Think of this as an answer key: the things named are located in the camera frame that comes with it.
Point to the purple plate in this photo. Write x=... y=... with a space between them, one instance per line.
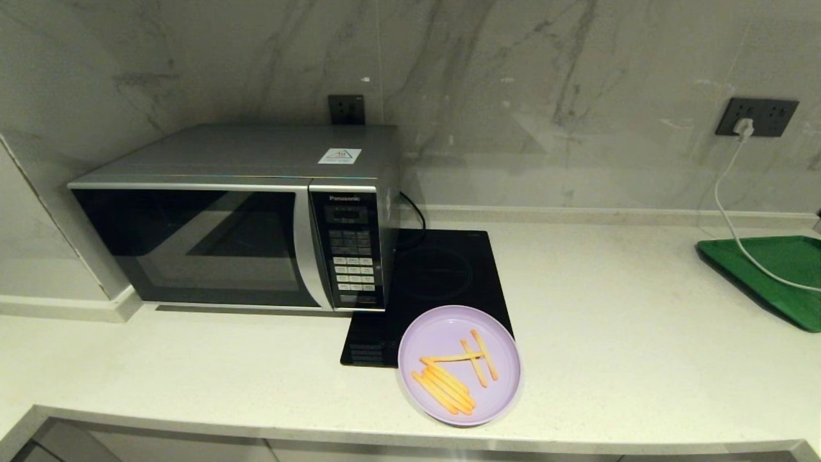
x=449 y=327

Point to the silver Panasonic microwave oven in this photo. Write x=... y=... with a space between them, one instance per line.
x=256 y=152

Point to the black induction cooktop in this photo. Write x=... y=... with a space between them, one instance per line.
x=449 y=269

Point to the white warning sticker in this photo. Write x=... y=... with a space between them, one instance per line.
x=339 y=156

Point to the orange french fry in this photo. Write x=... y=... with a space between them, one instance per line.
x=451 y=383
x=445 y=394
x=474 y=363
x=485 y=354
x=452 y=357
x=434 y=393
x=448 y=389

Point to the white power plug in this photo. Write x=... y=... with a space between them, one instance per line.
x=744 y=128

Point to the green plastic tray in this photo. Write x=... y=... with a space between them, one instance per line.
x=789 y=256

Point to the small black wall outlet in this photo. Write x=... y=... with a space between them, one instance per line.
x=346 y=110

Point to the wide black wall outlet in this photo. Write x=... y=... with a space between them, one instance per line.
x=775 y=117

